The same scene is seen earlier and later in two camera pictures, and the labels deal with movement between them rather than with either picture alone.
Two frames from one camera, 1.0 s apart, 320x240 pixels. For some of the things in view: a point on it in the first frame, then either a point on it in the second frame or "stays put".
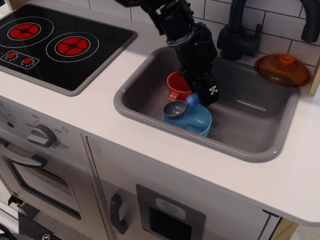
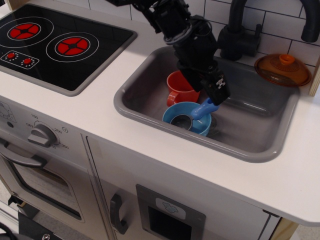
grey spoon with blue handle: x=176 y=108 to x=184 y=122
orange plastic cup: x=179 y=89 stays put
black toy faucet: x=233 y=41 stays put
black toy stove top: x=65 y=52 stays put
